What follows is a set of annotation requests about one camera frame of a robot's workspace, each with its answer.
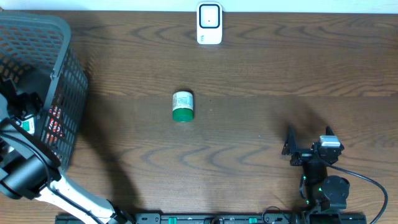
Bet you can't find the white green carton box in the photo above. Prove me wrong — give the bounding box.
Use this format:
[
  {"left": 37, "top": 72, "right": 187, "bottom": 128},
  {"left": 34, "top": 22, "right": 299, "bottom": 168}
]
[{"left": 20, "top": 116, "right": 35, "bottom": 135}]

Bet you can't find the orange snack bar wrapper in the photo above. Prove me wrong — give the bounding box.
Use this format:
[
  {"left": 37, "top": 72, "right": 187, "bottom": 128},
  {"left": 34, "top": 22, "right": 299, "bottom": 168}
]
[{"left": 45, "top": 94, "right": 65, "bottom": 147}]

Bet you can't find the green lid white jar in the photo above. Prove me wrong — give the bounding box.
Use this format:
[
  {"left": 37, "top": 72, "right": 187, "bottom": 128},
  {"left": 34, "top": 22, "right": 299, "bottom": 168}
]
[{"left": 172, "top": 91, "right": 194, "bottom": 122}]

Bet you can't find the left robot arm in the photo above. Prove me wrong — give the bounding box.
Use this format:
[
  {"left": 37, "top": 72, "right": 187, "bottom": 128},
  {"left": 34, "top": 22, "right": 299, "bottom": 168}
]
[{"left": 1, "top": 80, "right": 136, "bottom": 223}]

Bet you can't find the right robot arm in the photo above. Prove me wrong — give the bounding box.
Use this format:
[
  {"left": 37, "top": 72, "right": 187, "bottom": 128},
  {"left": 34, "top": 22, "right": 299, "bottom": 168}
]
[{"left": 282, "top": 126, "right": 350, "bottom": 224}]

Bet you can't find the white barcode scanner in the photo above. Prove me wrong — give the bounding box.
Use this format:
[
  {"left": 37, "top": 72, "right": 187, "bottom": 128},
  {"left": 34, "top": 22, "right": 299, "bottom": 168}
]
[{"left": 197, "top": 2, "right": 223, "bottom": 45}]

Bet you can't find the grey plastic basket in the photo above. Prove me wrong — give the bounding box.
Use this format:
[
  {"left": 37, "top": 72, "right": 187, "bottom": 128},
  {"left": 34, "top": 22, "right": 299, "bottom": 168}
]
[{"left": 1, "top": 11, "right": 88, "bottom": 170}]

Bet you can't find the right black cable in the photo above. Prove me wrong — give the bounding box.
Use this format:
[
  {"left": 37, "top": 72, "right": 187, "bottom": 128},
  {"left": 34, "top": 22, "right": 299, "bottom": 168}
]
[{"left": 313, "top": 151, "right": 389, "bottom": 224}]

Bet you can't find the black cable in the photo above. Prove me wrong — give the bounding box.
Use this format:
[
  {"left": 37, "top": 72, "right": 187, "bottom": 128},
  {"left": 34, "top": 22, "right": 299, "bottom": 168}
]
[
  {"left": 0, "top": 118, "right": 103, "bottom": 224},
  {"left": 313, "top": 151, "right": 389, "bottom": 224}
]

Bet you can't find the left black cable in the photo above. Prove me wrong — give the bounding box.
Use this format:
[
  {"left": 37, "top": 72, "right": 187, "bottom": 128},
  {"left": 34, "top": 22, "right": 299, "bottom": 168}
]
[{"left": 0, "top": 118, "right": 103, "bottom": 224}]

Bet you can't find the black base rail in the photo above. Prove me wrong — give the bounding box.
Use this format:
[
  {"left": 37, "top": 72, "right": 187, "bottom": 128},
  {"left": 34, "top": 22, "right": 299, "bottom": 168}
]
[{"left": 55, "top": 212, "right": 368, "bottom": 224}]

